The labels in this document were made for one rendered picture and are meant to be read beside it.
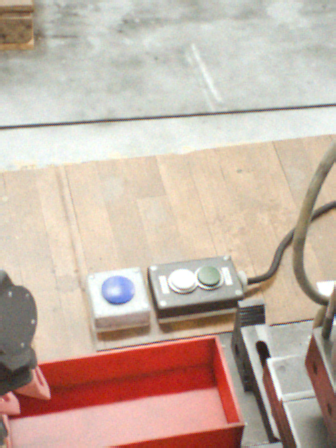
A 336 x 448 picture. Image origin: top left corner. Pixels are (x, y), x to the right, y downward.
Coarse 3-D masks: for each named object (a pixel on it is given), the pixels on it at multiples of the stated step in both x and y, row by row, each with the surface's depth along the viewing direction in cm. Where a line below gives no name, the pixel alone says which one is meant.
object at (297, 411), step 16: (272, 368) 116; (288, 368) 116; (272, 384) 116; (288, 384) 115; (304, 384) 115; (272, 400) 116; (288, 400) 109; (304, 400) 109; (288, 416) 108; (304, 416) 108; (320, 416) 108; (288, 432) 108; (304, 432) 107; (320, 432) 107
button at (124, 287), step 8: (112, 280) 147; (120, 280) 147; (128, 280) 147; (104, 288) 146; (112, 288) 146; (120, 288) 146; (128, 288) 146; (104, 296) 146; (112, 296) 146; (120, 296) 146; (128, 296) 146
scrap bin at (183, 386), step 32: (96, 352) 138; (128, 352) 138; (160, 352) 140; (192, 352) 141; (64, 384) 140; (96, 384) 141; (128, 384) 142; (160, 384) 142; (192, 384) 142; (224, 384) 138; (32, 416) 138; (64, 416) 138; (96, 416) 139; (128, 416) 139; (160, 416) 139; (192, 416) 140; (224, 416) 140
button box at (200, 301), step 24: (312, 216) 159; (288, 240) 157; (168, 264) 150; (192, 264) 150; (216, 264) 151; (168, 288) 148; (192, 288) 148; (216, 288) 148; (240, 288) 148; (168, 312) 147; (192, 312) 148; (216, 312) 149
